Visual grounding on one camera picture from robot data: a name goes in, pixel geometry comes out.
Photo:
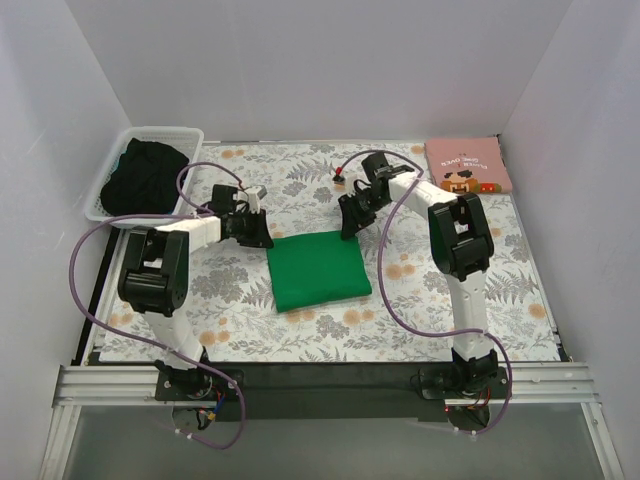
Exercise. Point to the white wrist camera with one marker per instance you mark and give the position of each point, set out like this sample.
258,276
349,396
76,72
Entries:
345,183
253,196

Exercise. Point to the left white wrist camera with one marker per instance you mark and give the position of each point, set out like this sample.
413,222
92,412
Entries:
253,196

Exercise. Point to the white plastic laundry basket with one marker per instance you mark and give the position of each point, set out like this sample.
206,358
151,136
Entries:
186,140

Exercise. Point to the folded pink printed t shirt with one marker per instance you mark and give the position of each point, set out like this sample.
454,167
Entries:
468,165

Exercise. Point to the floral patterned table mat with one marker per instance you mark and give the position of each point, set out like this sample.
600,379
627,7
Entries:
233,312

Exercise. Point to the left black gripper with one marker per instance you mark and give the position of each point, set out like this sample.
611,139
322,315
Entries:
255,228

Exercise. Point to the green t shirt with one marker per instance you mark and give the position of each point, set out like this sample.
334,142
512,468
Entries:
316,268

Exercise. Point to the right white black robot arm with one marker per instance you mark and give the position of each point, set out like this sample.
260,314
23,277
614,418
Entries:
461,248

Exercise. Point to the aluminium frame rail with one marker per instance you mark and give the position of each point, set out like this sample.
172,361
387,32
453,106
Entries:
329,421

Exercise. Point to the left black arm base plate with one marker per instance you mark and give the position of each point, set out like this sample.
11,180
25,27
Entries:
196,385

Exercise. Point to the black clothes in basket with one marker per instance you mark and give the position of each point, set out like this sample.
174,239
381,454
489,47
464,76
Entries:
144,180

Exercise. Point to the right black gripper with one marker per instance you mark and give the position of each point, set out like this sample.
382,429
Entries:
357,209

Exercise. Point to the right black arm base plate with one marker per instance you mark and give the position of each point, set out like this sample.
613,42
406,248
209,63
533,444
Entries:
443,382

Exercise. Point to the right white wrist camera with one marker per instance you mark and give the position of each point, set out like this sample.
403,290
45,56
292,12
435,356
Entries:
345,183

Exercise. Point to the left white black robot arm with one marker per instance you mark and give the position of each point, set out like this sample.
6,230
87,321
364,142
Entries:
154,278

